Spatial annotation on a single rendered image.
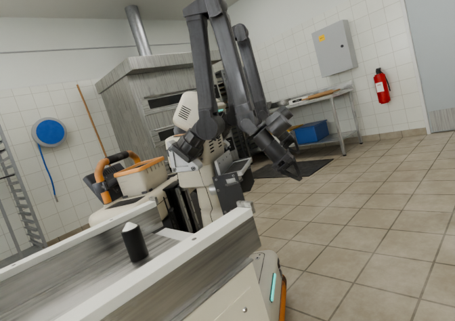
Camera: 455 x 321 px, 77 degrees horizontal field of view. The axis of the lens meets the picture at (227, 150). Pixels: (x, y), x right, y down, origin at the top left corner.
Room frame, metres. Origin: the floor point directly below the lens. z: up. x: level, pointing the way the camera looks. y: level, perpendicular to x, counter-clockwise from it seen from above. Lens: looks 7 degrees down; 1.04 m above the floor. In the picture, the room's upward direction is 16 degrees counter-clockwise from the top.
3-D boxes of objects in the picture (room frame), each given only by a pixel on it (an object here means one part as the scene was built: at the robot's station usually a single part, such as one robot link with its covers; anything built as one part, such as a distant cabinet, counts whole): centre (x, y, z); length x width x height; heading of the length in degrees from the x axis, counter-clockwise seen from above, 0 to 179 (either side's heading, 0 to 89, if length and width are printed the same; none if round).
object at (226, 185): (1.20, 0.01, 0.77); 0.28 x 0.16 x 0.22; 164
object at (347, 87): (4.85, -1.20, 0.49); 1.90 x 0.72 x 0.98; 42
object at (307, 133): (4.63, -1.40, 0.36); 0.46 x 0.38 x 0.26; 134
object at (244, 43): (1.36, -0.21, 1.18); 0.11 x 0.06 x 0.43; 164
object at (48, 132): (3.90, 2.21, 1.10); 0.41 x 0.15 x 1.10; 132
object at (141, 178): (1.31, 0.40, 0.87); 0.23 x 0.15 x 0.11; 164
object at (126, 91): (4.54, 0.65, 1.01); 1.56 x 1.20 x 2.01; 132
